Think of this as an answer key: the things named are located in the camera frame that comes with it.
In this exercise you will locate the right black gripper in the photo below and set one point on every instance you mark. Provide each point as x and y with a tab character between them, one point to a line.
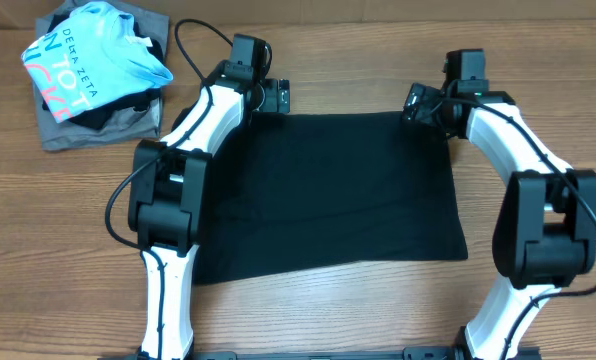
428	99

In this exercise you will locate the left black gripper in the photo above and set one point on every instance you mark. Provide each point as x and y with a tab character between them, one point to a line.
270	99

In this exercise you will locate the black t-shirt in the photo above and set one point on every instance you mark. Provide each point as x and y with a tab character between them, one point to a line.
295	192

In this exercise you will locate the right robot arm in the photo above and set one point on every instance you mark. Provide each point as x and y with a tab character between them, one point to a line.
544	241

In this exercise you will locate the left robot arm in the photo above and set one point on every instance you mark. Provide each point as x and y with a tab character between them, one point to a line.
170	185

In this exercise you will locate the folded black garment in stack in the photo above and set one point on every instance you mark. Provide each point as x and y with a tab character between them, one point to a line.
96	118

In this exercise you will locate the folded grey t-shirt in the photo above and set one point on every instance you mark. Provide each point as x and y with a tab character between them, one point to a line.
125	124

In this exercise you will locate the light blue printed t-shirt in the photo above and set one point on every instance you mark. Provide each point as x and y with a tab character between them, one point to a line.
91	59

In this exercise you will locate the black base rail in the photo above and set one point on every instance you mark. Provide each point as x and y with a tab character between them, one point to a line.
318	356

